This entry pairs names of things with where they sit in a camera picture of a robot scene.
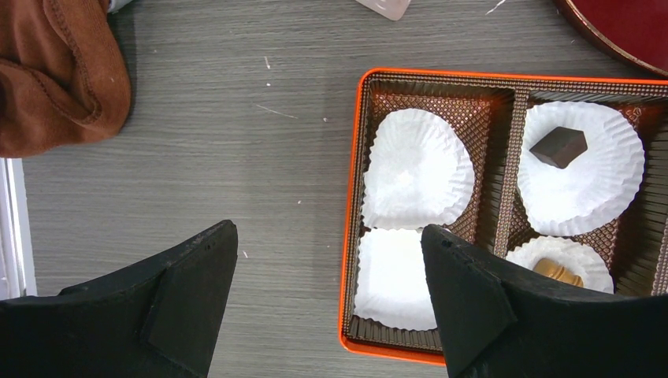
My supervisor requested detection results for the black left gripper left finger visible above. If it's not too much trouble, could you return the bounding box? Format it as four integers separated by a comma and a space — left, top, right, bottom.
1, 220, 238, 377

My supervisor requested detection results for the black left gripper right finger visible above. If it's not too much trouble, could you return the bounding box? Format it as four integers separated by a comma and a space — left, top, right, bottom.
421, 224, 667, 377

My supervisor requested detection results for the orange chocolate box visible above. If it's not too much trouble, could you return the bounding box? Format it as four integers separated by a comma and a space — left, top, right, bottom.
338, 68, 668, 367

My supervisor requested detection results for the caramel ribbed chocolate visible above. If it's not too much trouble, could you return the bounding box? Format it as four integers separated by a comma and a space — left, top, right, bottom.
532, 258, 584, 287

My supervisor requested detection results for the dark square chocolate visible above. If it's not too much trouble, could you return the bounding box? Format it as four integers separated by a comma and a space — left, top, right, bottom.
529, 127, 588, 169

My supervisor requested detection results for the white paper cup front middle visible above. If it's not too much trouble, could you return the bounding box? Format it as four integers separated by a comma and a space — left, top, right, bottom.
506, 236, 614, 294

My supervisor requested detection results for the white paper cup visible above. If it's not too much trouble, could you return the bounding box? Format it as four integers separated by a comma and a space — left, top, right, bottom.
361, 108, 475, 229
354, 228, 436, 331
517, 102, 645, 236
506, 236, 614, 294

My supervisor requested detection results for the white paper cup front left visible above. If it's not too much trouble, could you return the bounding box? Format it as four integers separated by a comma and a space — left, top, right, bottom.
354, 228, 436, 331

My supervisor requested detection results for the brown plastic insert tray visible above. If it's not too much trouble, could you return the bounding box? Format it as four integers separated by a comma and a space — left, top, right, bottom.
342, 72, 668, 353

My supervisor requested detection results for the white paper cup back left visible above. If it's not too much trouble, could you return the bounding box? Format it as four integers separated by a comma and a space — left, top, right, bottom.
361, 108, 475, 229

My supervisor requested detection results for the white paper cup back middle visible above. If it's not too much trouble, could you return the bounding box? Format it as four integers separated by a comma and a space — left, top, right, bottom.
517, 102, 645, 236

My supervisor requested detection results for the brown cloth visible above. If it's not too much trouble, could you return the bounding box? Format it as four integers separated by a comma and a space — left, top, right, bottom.
1, 0, 132, 158

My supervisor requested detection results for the light blue cloth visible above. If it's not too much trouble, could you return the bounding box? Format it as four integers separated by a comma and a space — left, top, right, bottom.
107, 0, 133, 13

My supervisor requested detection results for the dark red round tray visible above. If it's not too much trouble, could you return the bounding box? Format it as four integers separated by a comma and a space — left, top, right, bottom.
553, 0, 667, 78

